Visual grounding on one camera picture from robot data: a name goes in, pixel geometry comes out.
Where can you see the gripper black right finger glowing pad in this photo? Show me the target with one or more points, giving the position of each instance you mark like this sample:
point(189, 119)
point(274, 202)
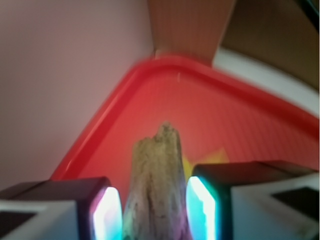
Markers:
point(255, 200)

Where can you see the brown wood chip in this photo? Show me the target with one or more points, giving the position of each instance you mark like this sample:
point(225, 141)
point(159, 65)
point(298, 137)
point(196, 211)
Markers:
point(156, 205)

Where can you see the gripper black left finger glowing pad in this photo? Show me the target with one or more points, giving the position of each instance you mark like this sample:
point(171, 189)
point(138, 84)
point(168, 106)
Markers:
point(78, 209)

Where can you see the red plastic tray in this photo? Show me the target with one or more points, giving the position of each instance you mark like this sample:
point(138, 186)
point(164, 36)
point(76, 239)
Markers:
point(211, 110)

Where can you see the yellow cloth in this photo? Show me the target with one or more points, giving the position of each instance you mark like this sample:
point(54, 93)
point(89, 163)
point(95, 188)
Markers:
point(216, 157)

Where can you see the brown cardboard panel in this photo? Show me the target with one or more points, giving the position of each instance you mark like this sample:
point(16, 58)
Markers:
point(189, 28)

